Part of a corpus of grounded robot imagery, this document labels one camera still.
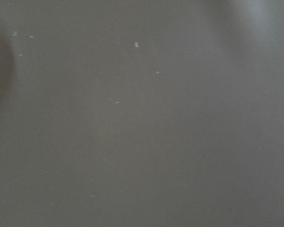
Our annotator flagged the cream rabbit print tray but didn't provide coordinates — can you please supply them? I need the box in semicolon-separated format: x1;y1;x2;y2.
0;0;284;227

